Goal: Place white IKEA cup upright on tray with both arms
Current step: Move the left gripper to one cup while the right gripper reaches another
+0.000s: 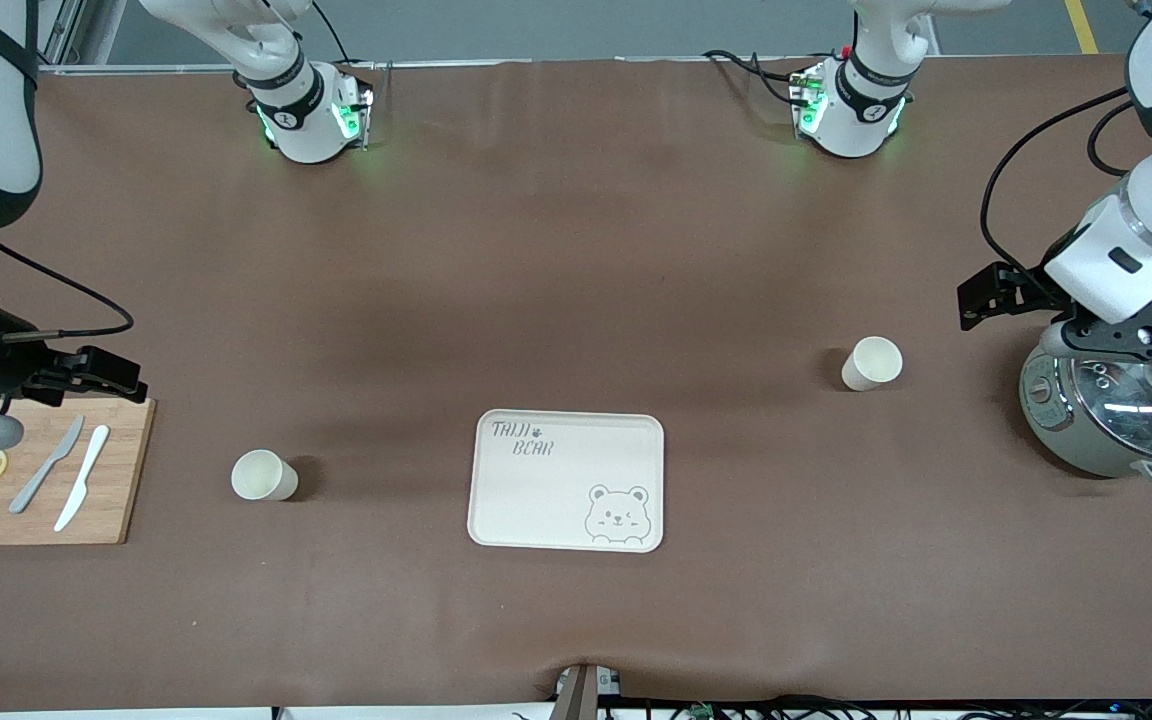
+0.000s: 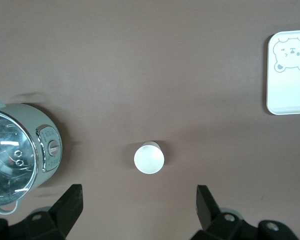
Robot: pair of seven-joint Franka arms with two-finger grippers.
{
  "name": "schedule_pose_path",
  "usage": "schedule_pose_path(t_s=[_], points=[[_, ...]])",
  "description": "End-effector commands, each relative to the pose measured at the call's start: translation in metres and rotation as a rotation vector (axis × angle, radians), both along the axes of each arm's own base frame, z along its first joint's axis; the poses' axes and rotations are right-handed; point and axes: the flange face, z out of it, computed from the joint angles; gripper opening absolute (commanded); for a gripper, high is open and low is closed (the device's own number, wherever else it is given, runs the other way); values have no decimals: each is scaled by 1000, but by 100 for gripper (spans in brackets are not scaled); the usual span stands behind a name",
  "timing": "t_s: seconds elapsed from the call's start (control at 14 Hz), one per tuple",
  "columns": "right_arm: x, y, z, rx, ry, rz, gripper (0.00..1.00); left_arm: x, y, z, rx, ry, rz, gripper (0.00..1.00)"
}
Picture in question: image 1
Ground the white plastic cup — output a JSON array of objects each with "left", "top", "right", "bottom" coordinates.
[
  {"left": 841, "top": 336, "right": 904, "bottom": 393},
  {"left": 231, "top": 449, "right": 299, "bottom": 502}
]

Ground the cream bear print tray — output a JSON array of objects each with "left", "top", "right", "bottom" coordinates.
[{"left": 466, "top": 409, "right": 665, "bottom": 554}]

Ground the wooden cutting board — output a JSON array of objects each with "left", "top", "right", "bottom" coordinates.
[{"left": 0, "top": 398, "right": 157, "bottom": 547}]

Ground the white plastic knife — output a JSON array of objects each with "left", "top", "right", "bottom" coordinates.
[{"left": 54, "top": 425, "right": 111, "bottom": 533}]

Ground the grey plastic knife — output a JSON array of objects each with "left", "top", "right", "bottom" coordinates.
[{"left": 9, "top": 415, "right": 86, "bottom": 515}]

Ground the grey-green electric pot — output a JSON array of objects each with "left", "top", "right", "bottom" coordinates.
[{"left": 1019, "top": 320, "right": 1152, "bottom": 489}]

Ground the glass pot lid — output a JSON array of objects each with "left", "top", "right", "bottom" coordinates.
[{"left": 1056, "top": 345, "right": 1152, "bottom": 461}]

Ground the brown table cover cloth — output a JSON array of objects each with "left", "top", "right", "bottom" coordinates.
[{"left": 0, "top": 55, "right": 1152, "bottom": 713}]

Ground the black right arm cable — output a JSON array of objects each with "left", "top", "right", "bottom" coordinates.
[{"left": 0, "top": 230, "right": 135, "bottom": 341}]

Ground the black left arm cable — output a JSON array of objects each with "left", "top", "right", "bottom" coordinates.
[{"left": 979, "top": 88, "right": 1152, "bottom": 301}]

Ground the aluminium frame profile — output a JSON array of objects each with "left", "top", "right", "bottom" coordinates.
[{"left": 41, "top": 0, "right": 129, "bottom": 69}]

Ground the black arm base cable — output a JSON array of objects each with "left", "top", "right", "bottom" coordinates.
[
  {"left": 308, "top": 0, "right": 353, "bottom": 67},
  {"left": 703, "top": 48, "right": 822, "bottom": 106}
]

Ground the metal table edge bracket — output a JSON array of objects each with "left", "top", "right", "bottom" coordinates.
[{"left": 554, "top": 663, "right": 627, "bottom": 720}]

